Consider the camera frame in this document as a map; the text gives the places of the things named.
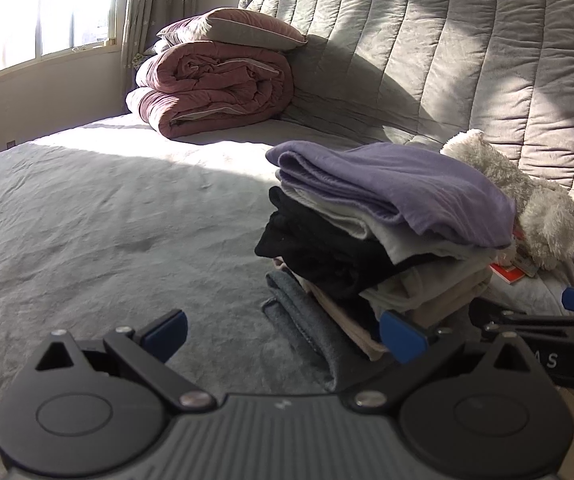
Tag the pink folded quilt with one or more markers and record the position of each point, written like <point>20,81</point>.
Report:
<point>207,90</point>

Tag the grey pillow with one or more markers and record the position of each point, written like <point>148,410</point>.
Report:
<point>249,1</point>

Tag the grey booklet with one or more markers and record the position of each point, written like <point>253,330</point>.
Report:
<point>524,262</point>

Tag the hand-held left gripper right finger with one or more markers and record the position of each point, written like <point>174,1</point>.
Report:
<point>402,336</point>

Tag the stack of folded clothes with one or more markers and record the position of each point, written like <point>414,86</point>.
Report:
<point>382,232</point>
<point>442,285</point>

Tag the purple pants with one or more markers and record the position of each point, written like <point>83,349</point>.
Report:
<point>392,185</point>

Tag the pink pillow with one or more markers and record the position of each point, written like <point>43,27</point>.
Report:
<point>247,27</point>

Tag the grey curtain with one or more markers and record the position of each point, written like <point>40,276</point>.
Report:
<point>152,0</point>

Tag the orange book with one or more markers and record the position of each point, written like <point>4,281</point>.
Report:
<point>509,275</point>

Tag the white plush toy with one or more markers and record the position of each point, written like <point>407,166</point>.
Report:
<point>542,210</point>

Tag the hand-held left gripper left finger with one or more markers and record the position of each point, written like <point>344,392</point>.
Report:
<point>167,334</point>

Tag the window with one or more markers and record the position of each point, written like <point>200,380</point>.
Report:
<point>42,10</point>

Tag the grey bed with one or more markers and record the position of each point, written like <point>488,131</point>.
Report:
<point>92,210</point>

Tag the grey quilted headboard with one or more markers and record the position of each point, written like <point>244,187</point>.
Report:
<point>442,50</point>

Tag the grey folded cloth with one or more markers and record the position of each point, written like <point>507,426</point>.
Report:
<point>312,330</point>

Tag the dark folded cloth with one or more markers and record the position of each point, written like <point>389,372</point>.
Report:
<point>317,250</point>

